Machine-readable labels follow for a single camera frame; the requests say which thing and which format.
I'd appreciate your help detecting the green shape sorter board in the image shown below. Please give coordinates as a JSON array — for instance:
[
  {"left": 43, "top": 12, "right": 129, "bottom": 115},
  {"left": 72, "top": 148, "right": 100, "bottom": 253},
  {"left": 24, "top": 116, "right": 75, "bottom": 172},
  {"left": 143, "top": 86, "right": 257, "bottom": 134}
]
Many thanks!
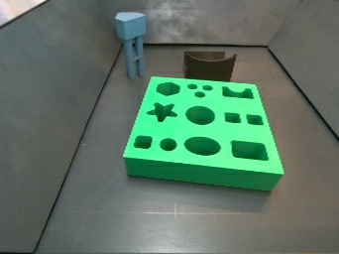
[{"left": 123, "top": 76, "right": 283, "bottom": 191}]

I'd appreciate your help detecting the dark curved arch block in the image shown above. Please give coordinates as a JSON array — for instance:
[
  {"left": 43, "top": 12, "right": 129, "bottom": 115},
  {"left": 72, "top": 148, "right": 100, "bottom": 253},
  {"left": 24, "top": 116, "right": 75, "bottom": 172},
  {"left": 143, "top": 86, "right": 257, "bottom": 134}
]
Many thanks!
[{"left": 184, "top": 52, "right": 237, "bottom": 81}]

